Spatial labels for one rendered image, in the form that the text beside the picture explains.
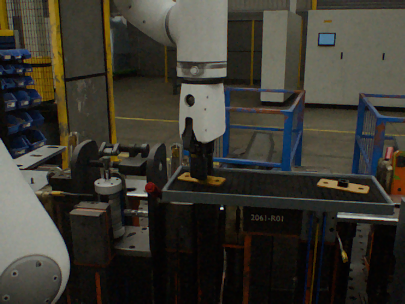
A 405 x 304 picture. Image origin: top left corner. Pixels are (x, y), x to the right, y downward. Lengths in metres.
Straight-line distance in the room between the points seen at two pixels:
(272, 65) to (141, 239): 7.98
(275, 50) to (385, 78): 2.29
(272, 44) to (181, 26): 8.12
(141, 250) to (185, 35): 0.48
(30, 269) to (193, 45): 0.39
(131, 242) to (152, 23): 0.48
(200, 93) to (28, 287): 0.37
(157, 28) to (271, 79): 8.12
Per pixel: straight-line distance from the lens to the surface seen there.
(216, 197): 0.65
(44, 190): 1.00
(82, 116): 4.20
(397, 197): 1.19
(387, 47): 8.81
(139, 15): 0.70
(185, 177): 0.73
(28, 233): 0.48
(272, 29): 8.77
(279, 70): 8.75
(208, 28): 0.64
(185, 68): 0.65
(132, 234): 0.97
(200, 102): 0.64
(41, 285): 0.49
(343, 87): 8.79
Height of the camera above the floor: 1.41
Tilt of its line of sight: 16 degrees down
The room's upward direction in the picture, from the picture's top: straight up
